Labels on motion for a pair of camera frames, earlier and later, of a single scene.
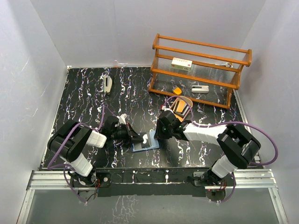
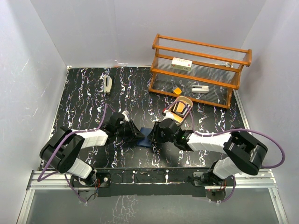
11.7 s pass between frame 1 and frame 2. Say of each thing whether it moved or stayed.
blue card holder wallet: moved
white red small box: stayed
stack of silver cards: stayed
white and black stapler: stayed
